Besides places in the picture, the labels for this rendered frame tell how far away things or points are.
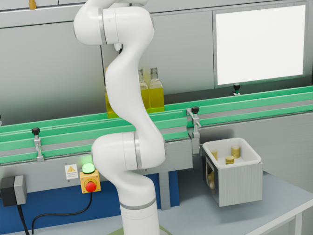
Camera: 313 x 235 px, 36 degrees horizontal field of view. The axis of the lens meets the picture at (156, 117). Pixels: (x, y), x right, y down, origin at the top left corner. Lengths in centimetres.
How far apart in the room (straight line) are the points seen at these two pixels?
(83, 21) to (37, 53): 69
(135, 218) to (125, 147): 25
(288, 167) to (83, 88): 108
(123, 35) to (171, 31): 69
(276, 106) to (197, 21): 49
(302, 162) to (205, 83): 69
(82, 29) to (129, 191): 51
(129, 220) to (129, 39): 58
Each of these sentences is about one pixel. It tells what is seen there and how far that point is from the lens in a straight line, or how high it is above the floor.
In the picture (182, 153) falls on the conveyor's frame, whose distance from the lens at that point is 192.
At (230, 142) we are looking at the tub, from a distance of 199.
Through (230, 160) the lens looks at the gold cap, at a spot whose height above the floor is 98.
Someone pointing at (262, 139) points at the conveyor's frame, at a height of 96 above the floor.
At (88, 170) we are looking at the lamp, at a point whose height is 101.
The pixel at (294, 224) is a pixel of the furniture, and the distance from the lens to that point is 218.
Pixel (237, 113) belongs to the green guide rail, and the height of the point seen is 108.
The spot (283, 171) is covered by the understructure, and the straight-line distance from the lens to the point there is 249.
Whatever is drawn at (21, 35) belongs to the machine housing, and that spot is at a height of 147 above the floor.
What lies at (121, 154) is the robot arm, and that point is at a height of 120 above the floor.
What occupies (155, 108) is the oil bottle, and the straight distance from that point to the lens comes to 196.
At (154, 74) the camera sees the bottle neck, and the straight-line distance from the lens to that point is 193.
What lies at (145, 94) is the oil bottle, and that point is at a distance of 194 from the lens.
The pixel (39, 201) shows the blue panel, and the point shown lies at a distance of 197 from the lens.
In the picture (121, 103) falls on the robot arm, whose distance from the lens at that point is 142.
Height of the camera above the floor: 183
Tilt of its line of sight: 21 degrees down
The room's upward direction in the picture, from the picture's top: 4 degrees counter-clockwise
